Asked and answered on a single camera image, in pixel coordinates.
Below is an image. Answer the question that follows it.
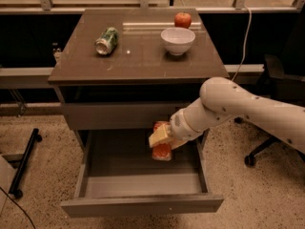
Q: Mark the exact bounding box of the white ceramic bowl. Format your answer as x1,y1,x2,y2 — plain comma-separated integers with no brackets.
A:
160,27,195,55

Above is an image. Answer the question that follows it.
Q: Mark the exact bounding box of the grey drawer cabinet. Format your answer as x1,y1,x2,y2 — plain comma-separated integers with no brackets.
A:
47,7,231,219

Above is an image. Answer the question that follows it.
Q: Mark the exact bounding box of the black wheeled stand base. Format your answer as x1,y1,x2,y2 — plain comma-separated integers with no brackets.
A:
4,128,42,199

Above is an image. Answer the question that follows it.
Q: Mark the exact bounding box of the closed grey top drawer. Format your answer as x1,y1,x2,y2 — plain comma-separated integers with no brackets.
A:
61,102,188,130

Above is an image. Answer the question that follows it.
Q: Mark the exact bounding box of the black floor cable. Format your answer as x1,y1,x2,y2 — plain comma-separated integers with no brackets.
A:
0,186,36,229

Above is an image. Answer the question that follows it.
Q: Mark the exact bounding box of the white cable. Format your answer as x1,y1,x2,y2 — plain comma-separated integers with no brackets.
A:
231,6,253,82

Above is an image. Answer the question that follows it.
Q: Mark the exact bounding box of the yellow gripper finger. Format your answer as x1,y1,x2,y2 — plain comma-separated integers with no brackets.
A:
171,138,186,150
149,123,173,148

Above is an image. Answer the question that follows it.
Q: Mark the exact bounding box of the open grey middle drawer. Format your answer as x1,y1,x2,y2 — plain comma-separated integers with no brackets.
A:
61,129,223,218

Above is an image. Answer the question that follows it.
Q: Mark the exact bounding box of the red apple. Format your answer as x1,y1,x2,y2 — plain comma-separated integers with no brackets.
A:
174,12,192,29

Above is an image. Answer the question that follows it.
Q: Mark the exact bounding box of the black office chair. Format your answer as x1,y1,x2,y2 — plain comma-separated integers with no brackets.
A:
245,11,305,166

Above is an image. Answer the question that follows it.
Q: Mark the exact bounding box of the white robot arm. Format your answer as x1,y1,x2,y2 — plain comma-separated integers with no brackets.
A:
149,77,305,153

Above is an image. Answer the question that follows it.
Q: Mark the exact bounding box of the red coke can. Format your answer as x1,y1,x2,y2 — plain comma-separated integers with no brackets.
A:
151,120,173,161

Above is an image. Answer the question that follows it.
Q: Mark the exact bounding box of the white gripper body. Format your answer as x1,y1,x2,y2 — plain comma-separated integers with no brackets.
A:
170,109,202,141

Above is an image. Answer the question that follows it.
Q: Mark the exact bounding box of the green soda can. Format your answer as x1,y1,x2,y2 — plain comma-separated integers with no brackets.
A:
94,27,118,55

